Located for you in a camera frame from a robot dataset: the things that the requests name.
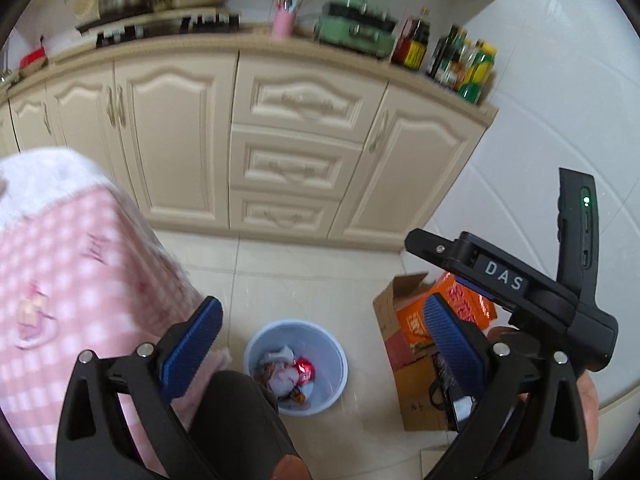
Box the clear plastic bag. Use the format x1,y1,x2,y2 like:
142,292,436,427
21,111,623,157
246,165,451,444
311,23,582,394
254,346,298,399

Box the red snack wrapper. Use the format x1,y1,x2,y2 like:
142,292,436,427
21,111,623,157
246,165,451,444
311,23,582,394
294,356,316,387

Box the blue trash bin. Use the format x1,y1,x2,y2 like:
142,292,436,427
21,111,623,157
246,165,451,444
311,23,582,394
243,320,348,417

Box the cream kitchen cabinets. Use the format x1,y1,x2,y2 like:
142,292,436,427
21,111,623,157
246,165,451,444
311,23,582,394
1,34,497,252

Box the orange rice bag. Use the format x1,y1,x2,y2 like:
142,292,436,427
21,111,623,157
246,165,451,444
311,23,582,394
396,273,497,353

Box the person's dark trouser leg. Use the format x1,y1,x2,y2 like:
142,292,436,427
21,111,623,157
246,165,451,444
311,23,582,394
189,370,311,479

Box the cardboard box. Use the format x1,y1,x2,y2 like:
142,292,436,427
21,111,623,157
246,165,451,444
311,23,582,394
373,273,449,431

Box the pink checked tablecloth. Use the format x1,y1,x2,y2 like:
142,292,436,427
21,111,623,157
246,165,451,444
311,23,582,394
1,148,203,478

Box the green oil bottle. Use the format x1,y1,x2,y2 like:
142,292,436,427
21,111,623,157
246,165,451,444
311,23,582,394
457,41,498,104

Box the dark soy sauce bottle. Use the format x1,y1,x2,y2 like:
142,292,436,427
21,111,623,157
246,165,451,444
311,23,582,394
392,6,431,72

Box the red box on counter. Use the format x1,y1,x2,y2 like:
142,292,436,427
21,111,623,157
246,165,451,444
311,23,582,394
20,37,47,70

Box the pink utensil holder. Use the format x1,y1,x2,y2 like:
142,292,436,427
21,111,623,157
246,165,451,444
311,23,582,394
271,0,307,40

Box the black gas stove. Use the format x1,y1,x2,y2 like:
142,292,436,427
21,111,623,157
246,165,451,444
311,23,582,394
76,6,241,48

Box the black camera module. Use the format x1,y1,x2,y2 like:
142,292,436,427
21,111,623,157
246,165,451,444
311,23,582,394
556,168,600,304

